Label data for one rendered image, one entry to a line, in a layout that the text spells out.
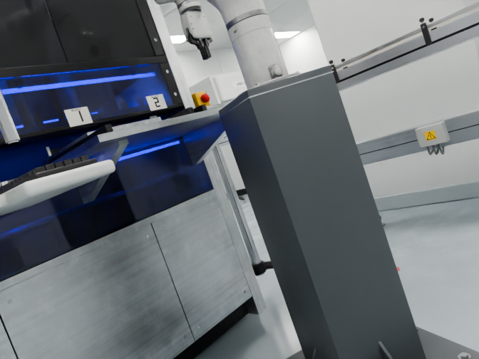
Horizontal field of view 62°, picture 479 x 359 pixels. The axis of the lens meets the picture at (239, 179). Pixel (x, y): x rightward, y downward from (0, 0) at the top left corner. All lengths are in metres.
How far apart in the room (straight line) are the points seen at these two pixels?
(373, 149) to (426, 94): 0.63
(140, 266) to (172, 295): 0.17
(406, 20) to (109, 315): 2.20
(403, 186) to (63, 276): 2.13
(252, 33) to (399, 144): 1.19
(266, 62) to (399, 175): 1.85
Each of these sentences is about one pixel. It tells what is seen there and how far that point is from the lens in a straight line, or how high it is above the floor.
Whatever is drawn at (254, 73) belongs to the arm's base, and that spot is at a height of 0.91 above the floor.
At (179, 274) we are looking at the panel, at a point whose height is 0.35.
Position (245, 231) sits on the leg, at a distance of 2.05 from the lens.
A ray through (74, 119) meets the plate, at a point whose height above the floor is 1.01.
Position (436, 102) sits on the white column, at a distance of 2.63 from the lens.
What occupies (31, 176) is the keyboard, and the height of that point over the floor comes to 0.81.
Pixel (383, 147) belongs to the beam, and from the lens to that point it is 2.13.
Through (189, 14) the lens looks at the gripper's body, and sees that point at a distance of 1.54.
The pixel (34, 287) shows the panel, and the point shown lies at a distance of 1.36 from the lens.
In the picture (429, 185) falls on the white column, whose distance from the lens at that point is 2.76.
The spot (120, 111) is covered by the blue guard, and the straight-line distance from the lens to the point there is 1.58.
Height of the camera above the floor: 0.73
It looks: 4 degrees down
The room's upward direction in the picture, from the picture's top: 19 degrees counter-clockwise
